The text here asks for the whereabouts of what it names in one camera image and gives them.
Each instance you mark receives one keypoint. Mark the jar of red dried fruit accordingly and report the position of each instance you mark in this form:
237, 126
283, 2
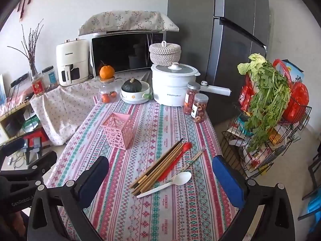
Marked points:
192, 89

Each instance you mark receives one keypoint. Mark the patterned striped tablecloth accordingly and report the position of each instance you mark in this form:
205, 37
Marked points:
160, 184

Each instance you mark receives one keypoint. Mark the green leafy herbs bunch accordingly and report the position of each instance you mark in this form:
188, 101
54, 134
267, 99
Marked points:
267, 105

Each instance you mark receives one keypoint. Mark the black wire basket rack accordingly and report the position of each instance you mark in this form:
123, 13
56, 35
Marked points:
236, 140

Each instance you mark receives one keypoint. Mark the white plastic spoon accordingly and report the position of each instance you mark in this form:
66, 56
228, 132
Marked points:
180, 179

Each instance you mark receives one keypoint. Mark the disposable chopsticks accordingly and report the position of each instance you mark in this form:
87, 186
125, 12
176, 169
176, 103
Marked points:
191, 162

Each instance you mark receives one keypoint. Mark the napa cabbage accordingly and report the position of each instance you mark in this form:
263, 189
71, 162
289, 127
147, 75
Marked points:
252, 68

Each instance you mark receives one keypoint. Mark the pink lattice utensil holder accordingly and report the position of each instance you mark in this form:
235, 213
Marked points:
118, 129

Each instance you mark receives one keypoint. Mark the cream air fryer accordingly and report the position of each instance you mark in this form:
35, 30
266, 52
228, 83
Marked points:
72, 61

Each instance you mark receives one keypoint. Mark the red label glass jar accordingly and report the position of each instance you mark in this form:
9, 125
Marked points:
37, 85

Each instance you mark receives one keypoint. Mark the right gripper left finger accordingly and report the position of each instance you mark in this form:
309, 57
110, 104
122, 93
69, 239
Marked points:
45, 222

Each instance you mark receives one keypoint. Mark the black microwave oven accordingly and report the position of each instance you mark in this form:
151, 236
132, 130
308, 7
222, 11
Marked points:
123, 50

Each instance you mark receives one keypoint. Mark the black chopstick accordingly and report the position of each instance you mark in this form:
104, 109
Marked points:
158, 164

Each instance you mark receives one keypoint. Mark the dark green pumpkin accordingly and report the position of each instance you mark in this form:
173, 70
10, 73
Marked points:
132, 86

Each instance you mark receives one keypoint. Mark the grey refrigerator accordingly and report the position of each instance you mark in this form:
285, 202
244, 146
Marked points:
215, 36

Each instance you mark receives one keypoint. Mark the blue label storage jar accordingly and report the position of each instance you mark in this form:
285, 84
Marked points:
51, 76

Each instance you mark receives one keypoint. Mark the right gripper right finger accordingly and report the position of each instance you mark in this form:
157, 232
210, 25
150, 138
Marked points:
276, 221

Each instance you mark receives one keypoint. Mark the glass jar with tomatoes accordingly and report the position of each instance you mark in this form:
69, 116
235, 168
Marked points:
107, 91

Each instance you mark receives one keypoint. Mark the white electric cooking pot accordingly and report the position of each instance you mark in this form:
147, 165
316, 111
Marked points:
169, 84

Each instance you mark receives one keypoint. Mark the vase of dry twigs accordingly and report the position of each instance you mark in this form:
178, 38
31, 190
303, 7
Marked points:
29, 45

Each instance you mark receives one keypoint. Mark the light bamboo chopstick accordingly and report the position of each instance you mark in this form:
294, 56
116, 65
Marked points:
153, 166

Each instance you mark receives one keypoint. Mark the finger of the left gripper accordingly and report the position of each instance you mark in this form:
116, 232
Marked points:
11, 147

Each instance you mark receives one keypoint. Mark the floral microwave cover cloth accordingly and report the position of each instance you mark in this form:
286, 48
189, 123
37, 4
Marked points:
127, 20

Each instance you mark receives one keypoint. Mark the red chinese knot decoration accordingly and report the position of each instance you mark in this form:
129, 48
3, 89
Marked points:
21, 8

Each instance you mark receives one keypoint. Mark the orange mandarin fruit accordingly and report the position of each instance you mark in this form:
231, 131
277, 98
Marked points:
106, 71

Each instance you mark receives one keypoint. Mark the brown wooden chopstick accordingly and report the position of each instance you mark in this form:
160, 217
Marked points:
154, 173

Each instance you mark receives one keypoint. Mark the floral side table cloth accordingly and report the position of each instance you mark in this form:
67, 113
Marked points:
61, 111

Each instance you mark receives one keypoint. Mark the woven rope lidded basket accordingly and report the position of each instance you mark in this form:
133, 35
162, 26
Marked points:
164, 54

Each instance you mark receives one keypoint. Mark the white ceramic bowl stack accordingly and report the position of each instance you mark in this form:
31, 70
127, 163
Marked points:
140, 97

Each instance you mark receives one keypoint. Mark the red plastic bag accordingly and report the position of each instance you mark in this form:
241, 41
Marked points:
299, 93

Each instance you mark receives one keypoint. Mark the jar of dried rings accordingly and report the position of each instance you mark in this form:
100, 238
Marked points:
199, 107

